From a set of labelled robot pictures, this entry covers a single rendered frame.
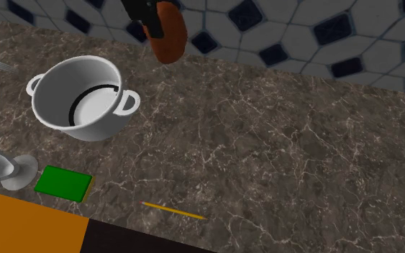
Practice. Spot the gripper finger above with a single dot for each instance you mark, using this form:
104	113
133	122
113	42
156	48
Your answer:
154	28

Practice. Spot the green and yellow sponge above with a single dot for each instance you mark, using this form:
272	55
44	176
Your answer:
62	183

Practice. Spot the orange-brown oblong thing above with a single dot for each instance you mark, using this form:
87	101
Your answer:
170	35

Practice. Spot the yellow pencil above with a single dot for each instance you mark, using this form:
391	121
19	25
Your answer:
174	210

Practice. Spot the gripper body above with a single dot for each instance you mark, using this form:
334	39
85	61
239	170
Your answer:
136	8

